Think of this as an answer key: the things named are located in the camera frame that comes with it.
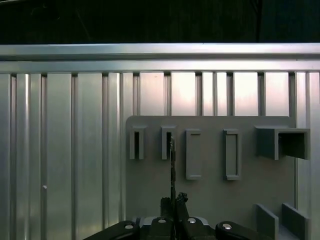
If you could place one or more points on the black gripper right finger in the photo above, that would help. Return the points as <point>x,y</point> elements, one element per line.
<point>181,207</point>

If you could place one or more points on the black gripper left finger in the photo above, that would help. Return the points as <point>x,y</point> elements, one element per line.
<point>165,207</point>

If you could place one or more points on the grey parts rack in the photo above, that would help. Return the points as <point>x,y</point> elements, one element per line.
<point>212,200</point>

